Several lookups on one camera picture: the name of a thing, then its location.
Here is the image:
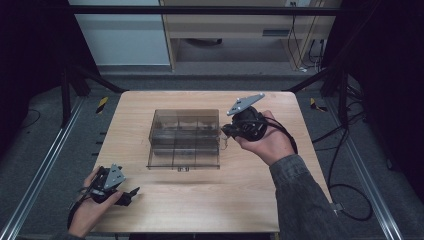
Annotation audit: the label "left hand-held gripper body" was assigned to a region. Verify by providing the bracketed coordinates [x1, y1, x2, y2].
[89, 163, 132, 206]

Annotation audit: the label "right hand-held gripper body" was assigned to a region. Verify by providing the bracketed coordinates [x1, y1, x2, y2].
[226, 93, 268, 143]

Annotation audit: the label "smoky transparent drawer organizer box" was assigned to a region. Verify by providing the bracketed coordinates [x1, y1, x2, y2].
[146, 108, 222, 171]

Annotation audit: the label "person's right hand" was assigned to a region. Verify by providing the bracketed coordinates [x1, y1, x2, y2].
[234, 110, 297, 167]

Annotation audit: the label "person's left hand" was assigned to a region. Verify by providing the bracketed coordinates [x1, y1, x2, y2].
[67, 165, 124, 239]

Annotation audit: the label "yellow black striped marker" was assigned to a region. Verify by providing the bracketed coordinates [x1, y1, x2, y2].
[309, 97, 328, 113]
[95, 96, 110, 115]

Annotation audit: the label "black metal stand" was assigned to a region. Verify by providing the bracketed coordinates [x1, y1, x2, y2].
[282, 66, 352, 130]
[59, 63, 127, 128]

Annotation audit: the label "light wooden desk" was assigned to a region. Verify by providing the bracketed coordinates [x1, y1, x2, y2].
[159, 0, 343, 72]

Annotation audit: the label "white cabinet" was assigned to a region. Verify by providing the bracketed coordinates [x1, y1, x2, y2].
[68, 0, 172, 67]

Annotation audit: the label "black curtain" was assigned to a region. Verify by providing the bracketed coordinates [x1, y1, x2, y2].
[0, 0, 98, 154]
[320, 0, 424, 196]

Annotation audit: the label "right hand-held gripper black cable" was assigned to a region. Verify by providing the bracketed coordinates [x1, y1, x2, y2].
[256, 116, 299, 155]

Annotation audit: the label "hand-held gripper black cable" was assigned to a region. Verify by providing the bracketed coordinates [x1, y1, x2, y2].
[256, 116, 299, 155]
[66, 186, 101, 231]

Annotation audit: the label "left hand-held gripper black cable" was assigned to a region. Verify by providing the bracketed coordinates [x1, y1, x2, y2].
[66, 186, 101, 231]

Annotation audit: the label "aluminium floor rail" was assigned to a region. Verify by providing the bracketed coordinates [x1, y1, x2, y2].
[0, 96, 85, 240]
[324, 98, 405, 240]

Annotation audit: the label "black floor cable loop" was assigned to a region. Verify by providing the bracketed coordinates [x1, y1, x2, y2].
[311, 109, 374, 222]

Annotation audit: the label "black cables under desk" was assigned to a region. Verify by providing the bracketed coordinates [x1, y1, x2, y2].
[287, 1, 327, 73]

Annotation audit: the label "thin black floor cable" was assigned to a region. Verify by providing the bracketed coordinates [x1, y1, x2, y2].
[19, 108, 42, 130]

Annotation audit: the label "black horizontal frame bar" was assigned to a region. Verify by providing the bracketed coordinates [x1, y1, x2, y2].
[66, 4, 345, 17]

